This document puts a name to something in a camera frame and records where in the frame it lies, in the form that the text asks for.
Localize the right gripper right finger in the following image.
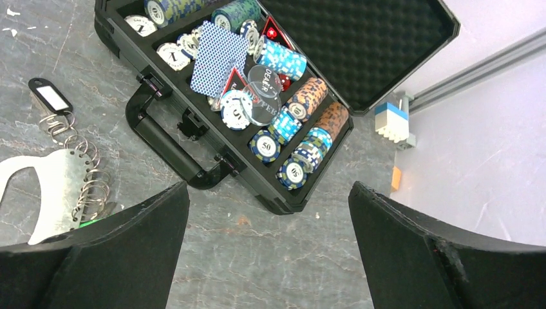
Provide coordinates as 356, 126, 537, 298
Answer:
348, 182, 545, 308

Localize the blue playing card deck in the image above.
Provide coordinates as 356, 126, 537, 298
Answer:
190, 21, 249, 97

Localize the orange chip stack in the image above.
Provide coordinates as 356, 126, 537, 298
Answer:
286, 77, 328, 122

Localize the clear dealer button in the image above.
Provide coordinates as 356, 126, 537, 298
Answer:
247, 64, 282, 97

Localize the metal keyring with tags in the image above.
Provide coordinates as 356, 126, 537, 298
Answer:
1, 77, 117, 245

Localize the light blue chip stack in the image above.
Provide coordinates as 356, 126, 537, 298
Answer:
253, 35, 307, 81

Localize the black poker chip case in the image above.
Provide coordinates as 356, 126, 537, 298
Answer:
93, 0, 462, 216

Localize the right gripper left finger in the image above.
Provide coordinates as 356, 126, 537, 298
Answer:
1, 182, 190, 308

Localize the tan wooden cube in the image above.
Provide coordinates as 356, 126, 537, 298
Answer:
391, 166, 402, 192

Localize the white blue toy block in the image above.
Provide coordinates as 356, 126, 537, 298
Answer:
374, 102, 410, 144

